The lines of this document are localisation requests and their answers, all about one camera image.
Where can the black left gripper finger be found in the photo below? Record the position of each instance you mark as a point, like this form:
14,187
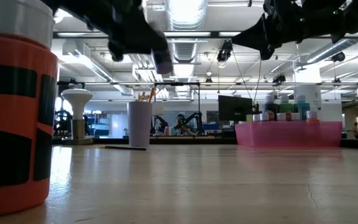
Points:
155,40

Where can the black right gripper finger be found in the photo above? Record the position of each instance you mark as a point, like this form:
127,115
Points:
253,35
267,53

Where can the purple paint bottle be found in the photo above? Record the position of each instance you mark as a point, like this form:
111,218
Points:
163,63

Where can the orange fan brush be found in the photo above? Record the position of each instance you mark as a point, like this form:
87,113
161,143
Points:
152,92

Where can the black brush gold ferrule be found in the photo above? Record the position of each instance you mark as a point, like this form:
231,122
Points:
146,97
141,97

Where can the orange bristle brush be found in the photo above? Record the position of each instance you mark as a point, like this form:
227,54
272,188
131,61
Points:
126,147

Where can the red-orange striped paint bottle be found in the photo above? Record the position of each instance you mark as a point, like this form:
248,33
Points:
11,109

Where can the black background robot arm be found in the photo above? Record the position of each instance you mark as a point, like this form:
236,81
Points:
159,123
191,121

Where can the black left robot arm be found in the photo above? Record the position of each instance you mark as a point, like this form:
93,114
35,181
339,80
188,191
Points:
79,9

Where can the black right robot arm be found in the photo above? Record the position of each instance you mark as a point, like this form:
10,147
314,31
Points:
346,18

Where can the black ceiling spotlight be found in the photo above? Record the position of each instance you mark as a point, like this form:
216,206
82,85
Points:
280,79
338,56

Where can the black overhead rig beam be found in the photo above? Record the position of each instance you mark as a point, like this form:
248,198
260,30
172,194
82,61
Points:
214,34

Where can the black monitor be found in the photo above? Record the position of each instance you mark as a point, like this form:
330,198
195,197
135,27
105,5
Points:
235,109

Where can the yellow container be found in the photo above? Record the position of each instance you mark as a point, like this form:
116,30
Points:
249,118

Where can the pink plastic bin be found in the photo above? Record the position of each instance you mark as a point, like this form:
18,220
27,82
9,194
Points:
287,135

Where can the lavender plastic cup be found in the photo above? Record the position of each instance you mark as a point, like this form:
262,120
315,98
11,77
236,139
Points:
139,124

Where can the white dome lamp brass base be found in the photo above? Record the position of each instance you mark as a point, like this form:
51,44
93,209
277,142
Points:
77,99

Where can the person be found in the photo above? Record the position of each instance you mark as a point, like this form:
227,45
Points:
356,130

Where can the black overhead camera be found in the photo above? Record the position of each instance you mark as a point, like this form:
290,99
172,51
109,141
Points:
225,49

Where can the silver ventilation duct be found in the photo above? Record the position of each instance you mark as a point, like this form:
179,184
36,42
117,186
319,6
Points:
185,18

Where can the black background rig frame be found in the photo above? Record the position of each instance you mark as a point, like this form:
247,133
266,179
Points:
182,83

